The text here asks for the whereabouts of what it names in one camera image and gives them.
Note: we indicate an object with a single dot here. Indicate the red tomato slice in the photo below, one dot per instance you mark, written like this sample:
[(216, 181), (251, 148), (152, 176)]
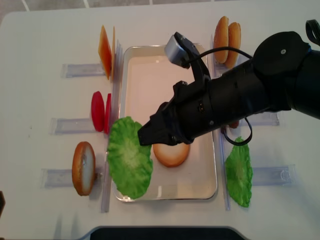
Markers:
[(98, 111), (107, 114)]

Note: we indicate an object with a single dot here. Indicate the bun top inner right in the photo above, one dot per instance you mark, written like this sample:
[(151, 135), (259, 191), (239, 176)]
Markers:
[(221, 39)]

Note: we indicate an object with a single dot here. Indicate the clear acrylic left rack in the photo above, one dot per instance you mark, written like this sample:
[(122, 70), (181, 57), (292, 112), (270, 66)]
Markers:
[(59, 178)]

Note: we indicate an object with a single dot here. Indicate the brown meat patty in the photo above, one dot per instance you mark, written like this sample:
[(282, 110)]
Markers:
[(223, 130), (234, 125)]

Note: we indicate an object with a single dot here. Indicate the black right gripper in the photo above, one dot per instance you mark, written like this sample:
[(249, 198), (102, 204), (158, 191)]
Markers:
[(186, 116)]

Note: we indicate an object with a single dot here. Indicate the brown meat patty inner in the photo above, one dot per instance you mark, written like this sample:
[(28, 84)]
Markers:
[(223, 130)]

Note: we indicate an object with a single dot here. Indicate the brown object at left edge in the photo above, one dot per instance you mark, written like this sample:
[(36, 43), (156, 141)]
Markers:
[(2, 202)]

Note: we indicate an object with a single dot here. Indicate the bun top outer right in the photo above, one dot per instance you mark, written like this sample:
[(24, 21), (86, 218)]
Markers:
[(234, 41)]

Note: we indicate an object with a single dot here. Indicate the dark base at bottom edge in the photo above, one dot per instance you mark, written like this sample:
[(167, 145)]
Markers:
[(165, 233)]

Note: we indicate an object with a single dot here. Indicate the green lettuce leaf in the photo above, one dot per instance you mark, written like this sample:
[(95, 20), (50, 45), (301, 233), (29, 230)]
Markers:
[(239, 175), (130, 164)]

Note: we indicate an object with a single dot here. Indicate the red tomato slice inner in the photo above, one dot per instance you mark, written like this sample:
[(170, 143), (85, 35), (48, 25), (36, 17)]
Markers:
[(107, 114)]

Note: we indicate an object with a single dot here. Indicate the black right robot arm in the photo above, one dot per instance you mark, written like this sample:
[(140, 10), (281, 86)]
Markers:
[(283, 74)]

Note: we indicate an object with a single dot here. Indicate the bread bun slice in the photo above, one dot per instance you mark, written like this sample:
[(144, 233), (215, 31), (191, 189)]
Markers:
[(83, 168), (171, 155)]

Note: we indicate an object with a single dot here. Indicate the orange cheese slice outer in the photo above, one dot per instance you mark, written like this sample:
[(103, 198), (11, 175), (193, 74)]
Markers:
[(105, 53)]

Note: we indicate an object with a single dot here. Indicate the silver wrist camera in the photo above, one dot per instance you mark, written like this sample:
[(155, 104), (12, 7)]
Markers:
[(179, 50)]

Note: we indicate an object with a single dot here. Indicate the brown meat patty outer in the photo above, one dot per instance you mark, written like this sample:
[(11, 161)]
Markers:
[(234, 125)]

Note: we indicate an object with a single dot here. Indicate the red tomato slice outer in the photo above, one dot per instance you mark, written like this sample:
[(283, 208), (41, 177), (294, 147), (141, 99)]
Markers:
[(98, 111)]

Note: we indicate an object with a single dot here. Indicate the white metal tray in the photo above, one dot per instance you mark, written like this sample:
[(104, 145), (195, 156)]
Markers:
[(148, 78)]

